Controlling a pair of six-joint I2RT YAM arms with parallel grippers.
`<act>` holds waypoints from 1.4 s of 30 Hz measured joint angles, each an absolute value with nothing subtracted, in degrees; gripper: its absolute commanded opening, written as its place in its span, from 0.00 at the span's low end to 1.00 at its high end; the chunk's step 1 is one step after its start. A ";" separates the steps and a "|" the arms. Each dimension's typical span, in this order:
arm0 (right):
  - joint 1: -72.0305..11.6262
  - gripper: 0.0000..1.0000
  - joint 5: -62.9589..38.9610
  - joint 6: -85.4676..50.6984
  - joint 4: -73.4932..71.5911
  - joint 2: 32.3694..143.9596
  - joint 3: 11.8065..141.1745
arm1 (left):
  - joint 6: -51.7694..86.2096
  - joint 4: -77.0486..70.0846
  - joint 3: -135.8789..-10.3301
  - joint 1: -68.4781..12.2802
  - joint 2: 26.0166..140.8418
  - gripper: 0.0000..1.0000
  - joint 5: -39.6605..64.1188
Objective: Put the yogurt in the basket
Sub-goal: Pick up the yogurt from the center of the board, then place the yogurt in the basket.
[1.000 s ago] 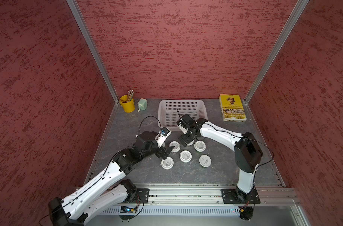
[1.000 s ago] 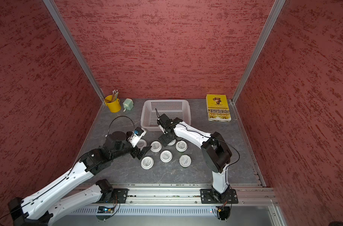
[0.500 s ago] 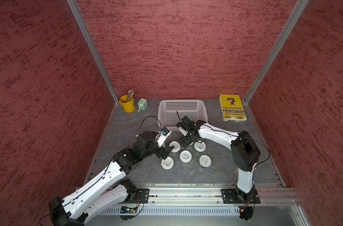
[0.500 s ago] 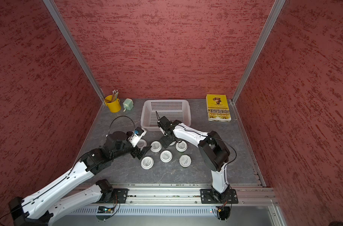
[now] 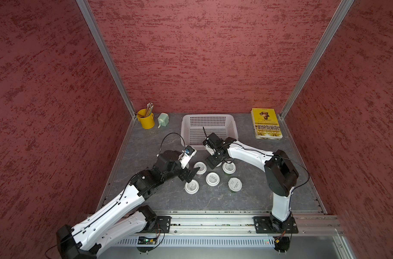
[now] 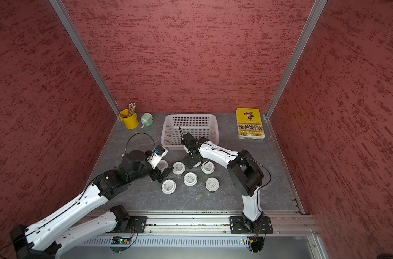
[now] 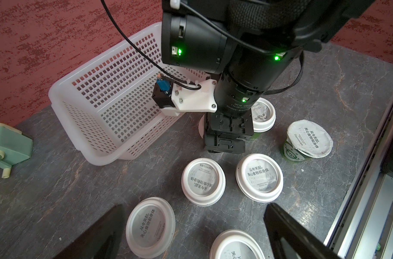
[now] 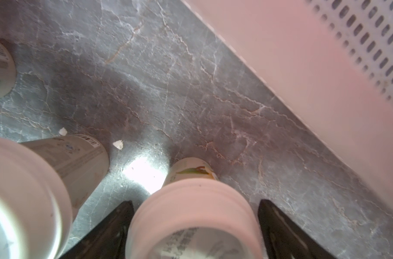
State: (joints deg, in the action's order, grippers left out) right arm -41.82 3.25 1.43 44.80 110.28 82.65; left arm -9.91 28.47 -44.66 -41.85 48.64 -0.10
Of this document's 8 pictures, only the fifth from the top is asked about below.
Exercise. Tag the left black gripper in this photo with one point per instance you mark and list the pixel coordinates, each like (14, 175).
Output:
(183, 175)

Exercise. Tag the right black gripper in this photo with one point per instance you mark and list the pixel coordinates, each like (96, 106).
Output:
(212, 162)

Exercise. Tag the white perforated plastic basket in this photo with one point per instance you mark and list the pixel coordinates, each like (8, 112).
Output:
(195, 128)

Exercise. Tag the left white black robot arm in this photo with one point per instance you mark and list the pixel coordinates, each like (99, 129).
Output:
(125, 214)

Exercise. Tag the yogurt cup bottom right green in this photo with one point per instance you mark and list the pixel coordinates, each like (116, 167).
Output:
(235, 184)

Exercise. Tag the yellow pencil cup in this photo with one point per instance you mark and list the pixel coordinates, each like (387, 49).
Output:
(146, 121)

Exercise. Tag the yellow book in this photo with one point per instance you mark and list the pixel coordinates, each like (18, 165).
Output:
(265, 123)

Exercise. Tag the pencils bunch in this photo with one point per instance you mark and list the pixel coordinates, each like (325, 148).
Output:
(149, 109)

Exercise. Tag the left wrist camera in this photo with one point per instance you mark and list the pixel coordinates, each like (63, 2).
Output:
(186, 156)

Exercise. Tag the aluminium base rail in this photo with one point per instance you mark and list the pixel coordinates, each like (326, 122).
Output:
(249, 223)

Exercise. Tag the left aluminium corner post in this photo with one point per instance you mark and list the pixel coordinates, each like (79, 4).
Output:
(95, 31)

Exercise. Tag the aluminium corner post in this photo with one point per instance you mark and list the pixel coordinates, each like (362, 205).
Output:
(323, 43)
(95, 31)

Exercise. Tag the right aluminium corner post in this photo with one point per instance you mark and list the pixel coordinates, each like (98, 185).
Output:
(323, 43)

